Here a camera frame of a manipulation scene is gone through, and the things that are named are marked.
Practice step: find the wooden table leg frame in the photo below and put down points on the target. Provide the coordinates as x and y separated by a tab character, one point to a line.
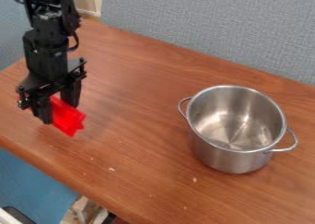
85	212

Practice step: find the stainless steel pot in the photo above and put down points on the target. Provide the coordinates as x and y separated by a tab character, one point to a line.
237	125

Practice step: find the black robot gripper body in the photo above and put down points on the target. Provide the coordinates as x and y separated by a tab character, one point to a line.
49	65

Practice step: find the beige wooden shelf unit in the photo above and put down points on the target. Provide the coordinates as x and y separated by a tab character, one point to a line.
90	7

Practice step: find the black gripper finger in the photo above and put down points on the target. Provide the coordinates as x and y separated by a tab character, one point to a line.
42	108
72	91

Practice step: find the red plastic block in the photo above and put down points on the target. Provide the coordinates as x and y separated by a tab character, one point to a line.
69	119

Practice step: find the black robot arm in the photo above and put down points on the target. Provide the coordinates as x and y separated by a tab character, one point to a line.
53	15

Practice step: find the black and white floor object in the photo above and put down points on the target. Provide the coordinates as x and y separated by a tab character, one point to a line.
14	216

